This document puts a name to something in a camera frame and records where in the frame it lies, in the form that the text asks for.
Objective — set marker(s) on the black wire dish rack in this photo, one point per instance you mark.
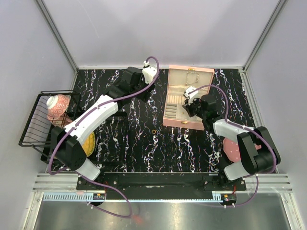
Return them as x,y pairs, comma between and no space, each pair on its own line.
37,130

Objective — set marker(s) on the pink polka dot plate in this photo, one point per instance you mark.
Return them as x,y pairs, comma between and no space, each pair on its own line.
232,149

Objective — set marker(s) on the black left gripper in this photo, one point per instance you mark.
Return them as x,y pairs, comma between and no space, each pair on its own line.
146,95

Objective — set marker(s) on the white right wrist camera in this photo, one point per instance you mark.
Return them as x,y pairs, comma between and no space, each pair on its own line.
190,93

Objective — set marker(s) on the pink patterned ceramic bowl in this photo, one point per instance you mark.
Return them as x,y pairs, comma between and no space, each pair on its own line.
57,106

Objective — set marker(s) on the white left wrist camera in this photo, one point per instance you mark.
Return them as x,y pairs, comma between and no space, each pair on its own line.
149,73

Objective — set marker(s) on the yellow woven mat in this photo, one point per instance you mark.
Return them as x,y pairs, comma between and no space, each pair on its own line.
89,145

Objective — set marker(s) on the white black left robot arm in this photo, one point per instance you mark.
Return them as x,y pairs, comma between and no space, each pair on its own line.
67,142

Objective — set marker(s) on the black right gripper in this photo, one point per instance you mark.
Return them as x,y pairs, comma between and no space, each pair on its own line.
188,106

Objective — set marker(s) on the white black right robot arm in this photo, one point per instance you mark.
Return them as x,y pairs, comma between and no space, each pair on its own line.
266,159

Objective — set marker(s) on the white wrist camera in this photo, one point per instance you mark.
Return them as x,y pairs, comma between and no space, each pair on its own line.
190,93
149,73

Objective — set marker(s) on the pink jewelry box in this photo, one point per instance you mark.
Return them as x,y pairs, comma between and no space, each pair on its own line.
185,84

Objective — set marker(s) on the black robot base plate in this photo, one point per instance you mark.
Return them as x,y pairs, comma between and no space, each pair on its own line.
159,186

